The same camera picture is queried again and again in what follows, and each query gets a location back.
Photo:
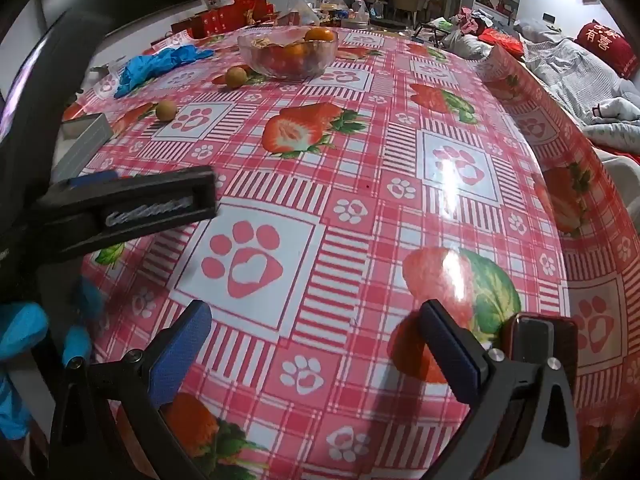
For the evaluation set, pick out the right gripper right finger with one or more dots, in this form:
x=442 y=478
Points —
x=484 y=380

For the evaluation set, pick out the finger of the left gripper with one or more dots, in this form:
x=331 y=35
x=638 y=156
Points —
x=85 y=214

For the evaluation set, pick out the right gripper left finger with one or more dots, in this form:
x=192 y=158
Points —
x=85 y=443

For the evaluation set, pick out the blue gloved left hand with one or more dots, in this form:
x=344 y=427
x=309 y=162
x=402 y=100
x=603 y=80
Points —
x=25 y=325

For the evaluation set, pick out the white grey-rimmed tray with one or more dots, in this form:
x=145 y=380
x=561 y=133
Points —
x=78 y=141

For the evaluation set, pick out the red phone on table edge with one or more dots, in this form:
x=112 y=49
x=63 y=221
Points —
x=550 y=341

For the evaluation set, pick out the kiwi on paw print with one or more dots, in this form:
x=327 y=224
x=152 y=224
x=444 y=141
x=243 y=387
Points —
x=166 y=111

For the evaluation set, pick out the blue plastic gloves pile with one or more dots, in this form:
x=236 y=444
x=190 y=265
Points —
x=142 y=68

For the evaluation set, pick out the kiwi near bowl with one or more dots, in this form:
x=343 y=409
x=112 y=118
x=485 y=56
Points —
x=235 y=77

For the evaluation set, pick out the clear glass fruit bowl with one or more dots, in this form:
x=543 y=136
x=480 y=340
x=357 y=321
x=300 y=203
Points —
x=282 y=53

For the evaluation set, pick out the stack of red gift boxes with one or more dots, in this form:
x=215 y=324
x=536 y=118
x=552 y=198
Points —
x=225 y=19

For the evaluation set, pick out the red strawberry pattern tablecloth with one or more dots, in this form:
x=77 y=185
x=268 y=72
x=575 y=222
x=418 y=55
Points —
x=400 y=173

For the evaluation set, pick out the mandarin in bowl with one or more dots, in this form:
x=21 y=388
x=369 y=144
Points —
x=322 y=34

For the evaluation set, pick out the grey bedding sofa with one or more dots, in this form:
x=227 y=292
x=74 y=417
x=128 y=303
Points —
x=604 y=105

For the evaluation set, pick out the red embroidered cushion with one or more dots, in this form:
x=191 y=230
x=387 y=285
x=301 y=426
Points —
x=610 y=46

